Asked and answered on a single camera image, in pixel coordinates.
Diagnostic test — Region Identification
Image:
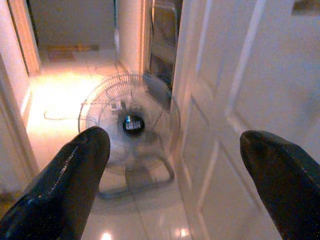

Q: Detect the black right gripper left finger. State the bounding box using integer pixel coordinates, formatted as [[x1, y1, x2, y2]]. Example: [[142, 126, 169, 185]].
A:
[[0, 126, 111, 240]]

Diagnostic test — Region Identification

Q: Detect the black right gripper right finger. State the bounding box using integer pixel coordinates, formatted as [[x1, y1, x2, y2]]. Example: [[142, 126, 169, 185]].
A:
[[239, 129, 320, 240]]

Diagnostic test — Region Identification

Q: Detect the white panelled door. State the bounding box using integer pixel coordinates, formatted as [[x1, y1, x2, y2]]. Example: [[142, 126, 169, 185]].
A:
[[171, 0, 320, 240]]

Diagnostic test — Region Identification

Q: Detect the wooden door frame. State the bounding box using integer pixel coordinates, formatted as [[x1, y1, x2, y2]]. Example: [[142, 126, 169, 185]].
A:
[[7, 0, 42, 77]]

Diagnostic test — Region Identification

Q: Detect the grey metal floor fan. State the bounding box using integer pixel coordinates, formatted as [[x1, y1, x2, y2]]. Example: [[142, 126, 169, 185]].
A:
[[77, 72, 181, 200]]

